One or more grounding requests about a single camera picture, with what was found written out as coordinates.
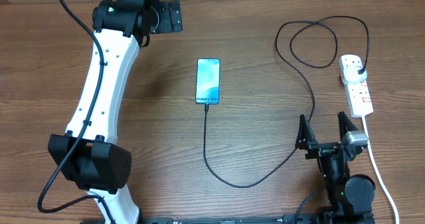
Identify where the black USB charging cable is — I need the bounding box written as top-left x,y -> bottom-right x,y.
203,15 -> 371,189

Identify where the Samsung Galaxy smartphone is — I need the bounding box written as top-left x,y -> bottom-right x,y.
195,58 -> 220,104

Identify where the white power strip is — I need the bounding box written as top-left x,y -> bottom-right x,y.
339,55 -> 373,118

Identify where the white charger plug adapter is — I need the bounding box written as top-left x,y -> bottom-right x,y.
341,66 -> 367,85

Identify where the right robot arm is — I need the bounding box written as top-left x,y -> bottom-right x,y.
294,112 -> 376,224

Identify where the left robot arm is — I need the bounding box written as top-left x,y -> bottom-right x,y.
48,0 -> 183,223

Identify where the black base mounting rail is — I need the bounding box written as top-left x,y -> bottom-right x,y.
79,213 -> 376,224

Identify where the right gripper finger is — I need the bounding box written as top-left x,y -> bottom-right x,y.
295,114 -> 317,150
337,111 -> 358,134

